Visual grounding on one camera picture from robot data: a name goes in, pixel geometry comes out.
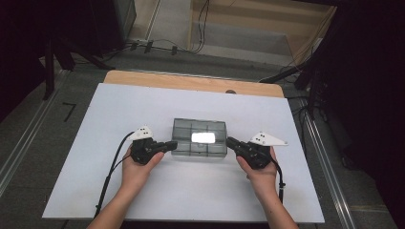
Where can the person's left hand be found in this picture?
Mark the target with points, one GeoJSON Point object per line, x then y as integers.
{"type": "Point", "coordinates": [137, 176]}

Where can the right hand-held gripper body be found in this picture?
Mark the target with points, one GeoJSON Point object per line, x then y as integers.
{"type": "Point", "coordinates": [258, 156]}

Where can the black power plug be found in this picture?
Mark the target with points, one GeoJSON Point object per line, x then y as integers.
{"type": "Point", "coordinates": [174, 50]}
{"type": "Point", "coordinates": [148, 46]}
{"type": "Point", "coordinates": [133, 46]}

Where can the wooden table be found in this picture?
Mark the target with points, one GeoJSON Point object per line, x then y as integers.
{"type": "Point", "coordinates": [191, 82]}

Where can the transparent grey plastic compartment box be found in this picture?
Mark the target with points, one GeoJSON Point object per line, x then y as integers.
{"type": "Point", "coordinates": [184, 127]}

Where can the grey cabinet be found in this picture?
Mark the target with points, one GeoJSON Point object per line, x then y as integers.
{"type": "Point", "coordinates": [125, 16]}

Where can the white table board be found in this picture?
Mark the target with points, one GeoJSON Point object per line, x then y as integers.
{"type": "Point", "coordinates": [140, 105]}

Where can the person's right hand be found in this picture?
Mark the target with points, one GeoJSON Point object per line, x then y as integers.
{"type": "Point", "coordinates": [264, 181]}

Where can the metal floor rail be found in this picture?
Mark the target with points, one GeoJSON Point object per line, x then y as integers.
{"type": "Point", "coordinates": [28, 136]}
{"type": "Point", "coordinates": [328, 171]}

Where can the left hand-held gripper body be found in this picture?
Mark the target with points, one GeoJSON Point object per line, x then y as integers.
{"type": "Point", "coordinates": [143, 151]}

